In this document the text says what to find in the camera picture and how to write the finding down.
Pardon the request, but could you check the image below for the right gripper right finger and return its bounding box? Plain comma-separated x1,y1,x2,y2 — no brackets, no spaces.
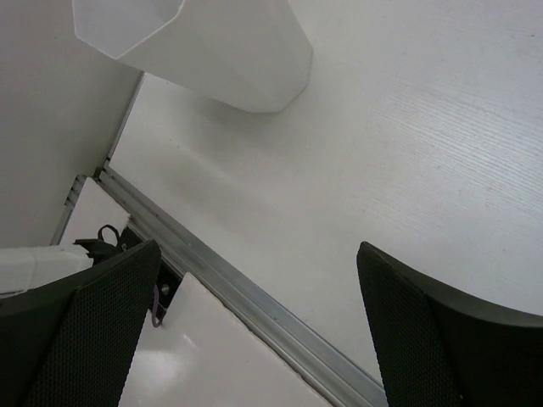
356,242,542,406

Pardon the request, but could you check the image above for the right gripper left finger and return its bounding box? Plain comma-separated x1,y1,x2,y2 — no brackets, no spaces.
1,240,161,406

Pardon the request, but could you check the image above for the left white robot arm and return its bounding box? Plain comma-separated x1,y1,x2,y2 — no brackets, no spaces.
1,238,127,298

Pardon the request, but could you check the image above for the white octagonal plastic bin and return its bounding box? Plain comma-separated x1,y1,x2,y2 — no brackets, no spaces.
72,0,313,113

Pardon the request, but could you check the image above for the white front panel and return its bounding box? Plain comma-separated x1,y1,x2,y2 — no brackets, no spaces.
57,176,340,407

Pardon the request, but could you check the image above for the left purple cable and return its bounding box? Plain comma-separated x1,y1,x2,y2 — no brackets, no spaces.
150,284,167,330

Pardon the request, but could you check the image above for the aluminium frame rail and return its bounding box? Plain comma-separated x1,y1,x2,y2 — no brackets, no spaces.
92,167,388,406

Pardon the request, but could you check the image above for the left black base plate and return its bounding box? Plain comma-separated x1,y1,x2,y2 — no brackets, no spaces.
119,227,182,327

